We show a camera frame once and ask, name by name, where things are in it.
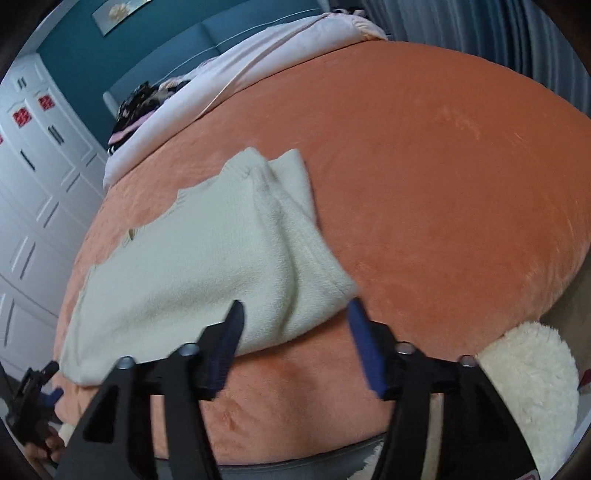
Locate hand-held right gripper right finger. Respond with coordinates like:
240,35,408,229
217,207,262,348
348,299,525,480

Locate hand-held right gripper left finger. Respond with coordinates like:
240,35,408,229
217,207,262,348
58,300,246,480

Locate white knit sweater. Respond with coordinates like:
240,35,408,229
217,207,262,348
60,148,359,387

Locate dark floral clothes pile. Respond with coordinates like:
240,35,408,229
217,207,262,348
108,80,192,156

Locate person's left hand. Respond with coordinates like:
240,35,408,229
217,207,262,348
24,435,64,463

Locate person's grey pants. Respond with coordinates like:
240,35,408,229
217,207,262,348
154,434,389,480

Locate person's white fleece jacket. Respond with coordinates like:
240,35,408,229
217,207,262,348
477,322,581,463

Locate orange plush blanket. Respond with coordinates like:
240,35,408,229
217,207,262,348
53,39,591,462

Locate white panelled wardrobe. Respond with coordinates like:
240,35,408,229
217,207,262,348
0,53,110,384

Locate pale pink quilt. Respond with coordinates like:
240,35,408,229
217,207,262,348
104,11,389,190

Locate teal padded headboard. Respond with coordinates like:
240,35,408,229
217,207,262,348
104,6,334,116

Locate grey curtain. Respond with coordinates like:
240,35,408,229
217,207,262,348
359,0,588,121

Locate framed flower wall picture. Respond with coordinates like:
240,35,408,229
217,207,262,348
91,0,158,24

